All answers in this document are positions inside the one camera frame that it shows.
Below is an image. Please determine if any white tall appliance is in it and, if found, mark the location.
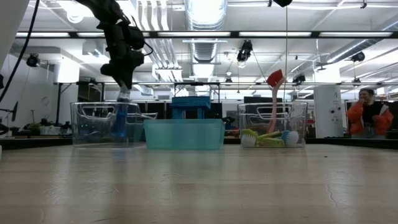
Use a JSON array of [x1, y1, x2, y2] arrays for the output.
[[313, 85, 345, 139]]

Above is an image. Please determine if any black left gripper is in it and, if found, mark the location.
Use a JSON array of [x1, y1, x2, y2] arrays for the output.
[[99, 23, 146, 91]]

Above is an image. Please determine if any blue dish brush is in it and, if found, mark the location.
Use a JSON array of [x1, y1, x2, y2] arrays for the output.
[[280, 129, 300, 147]]

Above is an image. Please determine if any blue Dawn dish soap bottle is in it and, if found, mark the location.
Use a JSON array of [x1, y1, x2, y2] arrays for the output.
[[111, 83, 131, 138]]

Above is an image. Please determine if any black left camera cable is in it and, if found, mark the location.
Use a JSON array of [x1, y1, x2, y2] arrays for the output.
[[142, 40, 154, 57]]

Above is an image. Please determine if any person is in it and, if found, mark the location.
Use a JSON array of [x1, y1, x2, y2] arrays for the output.
[[346, 88, 394, 139]]

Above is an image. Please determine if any thin hanging cord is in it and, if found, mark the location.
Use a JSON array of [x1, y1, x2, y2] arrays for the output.
[[284, 6, 289, 103]]

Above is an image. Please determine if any red black machine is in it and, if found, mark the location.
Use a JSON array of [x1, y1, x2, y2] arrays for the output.
[[0, 101, 19, 138]]

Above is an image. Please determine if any black monitor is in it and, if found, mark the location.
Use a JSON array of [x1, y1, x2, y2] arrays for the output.
[[243, 96, 284, 105]]

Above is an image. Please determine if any red dish brush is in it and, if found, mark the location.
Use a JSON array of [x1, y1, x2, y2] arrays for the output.
[[266, 68, 285, 134]]

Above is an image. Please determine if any clear plastic bin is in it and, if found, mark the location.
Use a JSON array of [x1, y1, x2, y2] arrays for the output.
[[238, 101, 308, 149], [70, 101, 158, 148]]

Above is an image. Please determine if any black beam with light strips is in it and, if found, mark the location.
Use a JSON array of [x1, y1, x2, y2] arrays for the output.
[[14, 30, 398, 39]]

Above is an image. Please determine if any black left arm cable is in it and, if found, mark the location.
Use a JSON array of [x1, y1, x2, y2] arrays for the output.
[[0, 0, 41, 103]]

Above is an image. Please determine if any teal plastic bin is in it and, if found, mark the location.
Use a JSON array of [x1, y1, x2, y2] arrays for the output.
[[143, 118, 226, 151]]

